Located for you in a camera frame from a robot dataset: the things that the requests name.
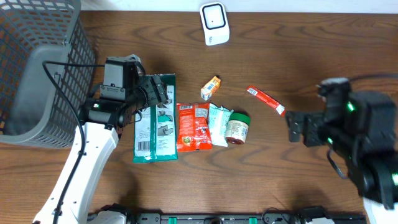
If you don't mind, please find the green white snack bag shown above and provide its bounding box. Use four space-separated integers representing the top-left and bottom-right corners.
132 73 178 164

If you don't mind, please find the small red wrapper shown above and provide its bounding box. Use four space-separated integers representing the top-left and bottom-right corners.
246 85 285 116

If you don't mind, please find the red snack packet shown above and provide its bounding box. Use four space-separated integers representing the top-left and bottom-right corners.
177 103 212 152

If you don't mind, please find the orange white small packet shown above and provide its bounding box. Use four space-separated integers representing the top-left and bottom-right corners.
200 76 221 101

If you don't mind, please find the teal white snack packet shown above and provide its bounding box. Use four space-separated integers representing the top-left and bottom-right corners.
208 103 234 147

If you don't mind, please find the green-lid white jar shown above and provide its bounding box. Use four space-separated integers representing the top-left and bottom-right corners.
224 113 251 145

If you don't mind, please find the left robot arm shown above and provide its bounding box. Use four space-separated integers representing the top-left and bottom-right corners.
33 75 168 223

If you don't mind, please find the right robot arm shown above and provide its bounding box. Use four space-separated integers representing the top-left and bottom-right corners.
285 73 397 223

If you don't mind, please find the white barcode scanner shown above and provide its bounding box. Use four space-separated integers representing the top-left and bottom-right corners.
200 2 230 46

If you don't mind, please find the grey plastic mesh basket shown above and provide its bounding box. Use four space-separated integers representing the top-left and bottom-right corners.
1 0 96 148

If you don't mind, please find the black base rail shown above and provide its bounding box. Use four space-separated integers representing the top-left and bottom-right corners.
87 203 367 224

